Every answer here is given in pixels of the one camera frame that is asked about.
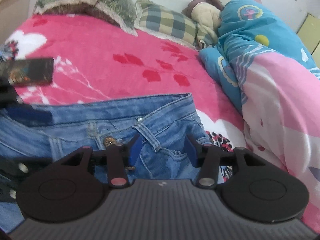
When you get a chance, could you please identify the blue denim jeans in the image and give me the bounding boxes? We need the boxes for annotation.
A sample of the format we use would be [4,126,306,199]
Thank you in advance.
[0,93,226,234]

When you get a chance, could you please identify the pink floral bed blanket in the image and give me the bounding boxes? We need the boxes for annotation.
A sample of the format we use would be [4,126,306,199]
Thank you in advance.
[8,14,246,147]

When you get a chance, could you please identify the pink and blue quilt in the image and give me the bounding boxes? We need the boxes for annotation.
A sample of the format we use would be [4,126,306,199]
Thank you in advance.
[199,0,319,231]

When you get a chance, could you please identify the plaid checked pillow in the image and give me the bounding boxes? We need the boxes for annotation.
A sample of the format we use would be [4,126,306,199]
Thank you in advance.
[135,0,214,49]

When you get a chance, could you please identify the black smartphone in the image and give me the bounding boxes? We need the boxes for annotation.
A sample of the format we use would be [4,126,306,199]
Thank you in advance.
[1,57,54,87]

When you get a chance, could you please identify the beige brown fleece garment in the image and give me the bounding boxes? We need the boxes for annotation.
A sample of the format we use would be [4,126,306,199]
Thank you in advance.
[182,0,224,31]

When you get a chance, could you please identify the green fringed pillow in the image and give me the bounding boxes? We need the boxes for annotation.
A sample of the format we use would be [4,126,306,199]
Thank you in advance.
[33,0,137,36]

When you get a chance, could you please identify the light green wardrobe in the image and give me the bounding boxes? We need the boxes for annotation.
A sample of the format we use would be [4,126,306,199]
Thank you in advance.
[297,14,320,54]

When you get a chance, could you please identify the wooden bedside cabinet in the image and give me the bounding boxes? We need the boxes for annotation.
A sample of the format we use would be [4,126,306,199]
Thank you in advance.
[0,0,30,43]

